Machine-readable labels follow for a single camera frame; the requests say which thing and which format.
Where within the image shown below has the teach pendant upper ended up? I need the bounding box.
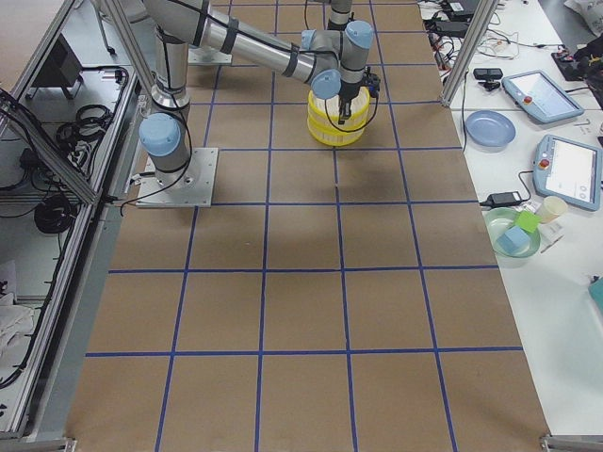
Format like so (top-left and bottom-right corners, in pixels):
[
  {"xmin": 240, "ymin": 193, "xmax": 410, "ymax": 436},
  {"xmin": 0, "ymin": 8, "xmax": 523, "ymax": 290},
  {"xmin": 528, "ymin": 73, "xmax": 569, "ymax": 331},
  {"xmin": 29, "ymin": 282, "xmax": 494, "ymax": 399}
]
[{"xmin": 501, "ymin": 70, "xmax": 584, "ymax": 123}]

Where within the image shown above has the teach pendant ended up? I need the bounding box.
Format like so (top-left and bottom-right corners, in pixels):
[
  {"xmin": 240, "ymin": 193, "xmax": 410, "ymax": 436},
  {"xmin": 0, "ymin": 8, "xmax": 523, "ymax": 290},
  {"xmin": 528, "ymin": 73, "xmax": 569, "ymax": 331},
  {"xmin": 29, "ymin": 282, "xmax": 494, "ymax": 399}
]
[
  {"xmin": 501, "ymin": 70, "xmax": 584, "ymax": 123},
  {"xmin": 532, "ymin": 135, "xmax": 602, "ymax": 212}
]

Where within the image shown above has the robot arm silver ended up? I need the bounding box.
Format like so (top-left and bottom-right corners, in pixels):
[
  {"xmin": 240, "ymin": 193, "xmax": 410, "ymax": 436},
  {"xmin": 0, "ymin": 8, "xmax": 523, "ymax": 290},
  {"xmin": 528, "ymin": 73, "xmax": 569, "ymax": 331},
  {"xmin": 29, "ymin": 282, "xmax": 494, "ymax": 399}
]
[
  {"xmin": 327, "ymin": 0, "xmax": 352, "ymax": 31},
  {"xmin": 145, "ymin": 1, "xmax": 380, "ymax": 134}
]

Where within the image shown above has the green foam cube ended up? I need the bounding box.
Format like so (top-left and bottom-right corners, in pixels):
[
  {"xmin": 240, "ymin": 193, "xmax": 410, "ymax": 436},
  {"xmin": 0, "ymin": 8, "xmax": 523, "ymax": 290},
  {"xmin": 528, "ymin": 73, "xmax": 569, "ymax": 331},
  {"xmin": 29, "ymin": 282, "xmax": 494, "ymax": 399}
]
[{"xmin": 514, "ymin": 210, "xmax": 541, "ymax": 234}]

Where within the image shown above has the white cloth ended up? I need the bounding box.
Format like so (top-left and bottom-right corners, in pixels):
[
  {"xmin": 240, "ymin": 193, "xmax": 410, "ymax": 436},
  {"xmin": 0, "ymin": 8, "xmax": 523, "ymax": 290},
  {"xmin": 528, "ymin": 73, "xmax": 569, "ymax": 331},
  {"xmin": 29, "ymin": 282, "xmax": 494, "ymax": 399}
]
[{"xmin": 0, "ymin": 261, "xmax": 35, "ymax": 359}]

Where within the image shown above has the blue plate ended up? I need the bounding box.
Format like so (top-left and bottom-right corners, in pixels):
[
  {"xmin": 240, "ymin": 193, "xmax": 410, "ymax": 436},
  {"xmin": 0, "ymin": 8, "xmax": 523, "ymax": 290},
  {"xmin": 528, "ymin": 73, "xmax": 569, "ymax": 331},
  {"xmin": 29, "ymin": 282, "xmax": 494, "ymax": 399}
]
[{"xmin": 464, "ymin": 110, "xmax": 516, "ymax": 148}]

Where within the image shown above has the teach pendant lower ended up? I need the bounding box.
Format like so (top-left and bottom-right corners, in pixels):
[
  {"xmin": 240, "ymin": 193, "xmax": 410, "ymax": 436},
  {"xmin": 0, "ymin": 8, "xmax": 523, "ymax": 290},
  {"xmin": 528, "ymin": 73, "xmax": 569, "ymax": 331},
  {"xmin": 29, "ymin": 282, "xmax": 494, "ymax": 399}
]
[{"xmin": 532, "ymin": 135, "xmax": 602, "ymax": 212}]

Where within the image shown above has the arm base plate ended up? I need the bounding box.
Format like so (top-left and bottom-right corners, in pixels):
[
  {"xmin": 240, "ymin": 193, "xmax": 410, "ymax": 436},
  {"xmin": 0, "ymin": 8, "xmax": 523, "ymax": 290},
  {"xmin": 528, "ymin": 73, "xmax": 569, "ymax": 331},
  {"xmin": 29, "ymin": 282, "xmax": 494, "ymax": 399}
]
[
  {"xmin": 187, "ymin": 46, "xmax": 232, "ymax": 66},
  {"xmin": 136, "ymin": 148, "xmax": 219, "ymax": 208}
]

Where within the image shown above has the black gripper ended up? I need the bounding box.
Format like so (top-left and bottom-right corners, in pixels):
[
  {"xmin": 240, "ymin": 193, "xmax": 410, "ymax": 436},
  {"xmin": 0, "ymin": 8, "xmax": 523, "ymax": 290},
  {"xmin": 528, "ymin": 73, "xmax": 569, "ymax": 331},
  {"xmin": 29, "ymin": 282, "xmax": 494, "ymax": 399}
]
[{"xmin": 339, "ymin": 70, "xmax": 380, "ymax": 123}]

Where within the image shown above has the aluminium frame post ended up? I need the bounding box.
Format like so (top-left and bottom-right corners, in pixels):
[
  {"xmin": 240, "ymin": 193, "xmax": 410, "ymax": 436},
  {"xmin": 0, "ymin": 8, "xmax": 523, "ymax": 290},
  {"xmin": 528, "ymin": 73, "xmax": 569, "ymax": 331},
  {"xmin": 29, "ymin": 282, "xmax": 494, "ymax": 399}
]
[{"xmin": 440, "ymin": 0, "xmax": 497, "ymax": 107}]

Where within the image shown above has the black webcam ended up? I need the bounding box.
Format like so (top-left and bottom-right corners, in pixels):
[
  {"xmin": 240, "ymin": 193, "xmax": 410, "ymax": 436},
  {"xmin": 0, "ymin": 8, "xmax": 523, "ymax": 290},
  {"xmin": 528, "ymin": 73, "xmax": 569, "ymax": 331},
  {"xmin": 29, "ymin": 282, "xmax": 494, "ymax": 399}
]
[{"xmin": 473, "ymin": 68, "xmax": 503, "ymax": 92}]

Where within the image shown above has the black power adapter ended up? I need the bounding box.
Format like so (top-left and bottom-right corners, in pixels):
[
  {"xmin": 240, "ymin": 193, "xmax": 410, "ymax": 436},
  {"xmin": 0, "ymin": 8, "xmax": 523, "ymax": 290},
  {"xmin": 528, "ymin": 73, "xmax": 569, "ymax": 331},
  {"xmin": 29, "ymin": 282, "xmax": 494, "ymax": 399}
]
[{"xmin": 480, "ymin": 191, "xmax": 525, "ymax": 209}]

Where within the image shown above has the blue foam cube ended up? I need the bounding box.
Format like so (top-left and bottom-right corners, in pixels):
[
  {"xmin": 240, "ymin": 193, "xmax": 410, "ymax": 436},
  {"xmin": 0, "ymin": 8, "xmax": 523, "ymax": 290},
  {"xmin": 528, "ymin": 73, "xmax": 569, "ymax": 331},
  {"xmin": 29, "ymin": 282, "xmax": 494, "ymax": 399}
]
[{"xmin": 497, "ymin": 226, "xmax": 530, "ymax": 255}]

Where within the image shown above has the paper cup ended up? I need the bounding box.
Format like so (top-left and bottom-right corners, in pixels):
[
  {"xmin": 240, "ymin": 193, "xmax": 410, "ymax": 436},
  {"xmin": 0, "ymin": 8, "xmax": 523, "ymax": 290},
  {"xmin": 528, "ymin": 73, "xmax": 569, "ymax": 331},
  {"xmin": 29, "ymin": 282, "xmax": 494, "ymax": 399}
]
[{"xmin": 537, "ymin": 196, "xmax": 568, "ymax": 224}]

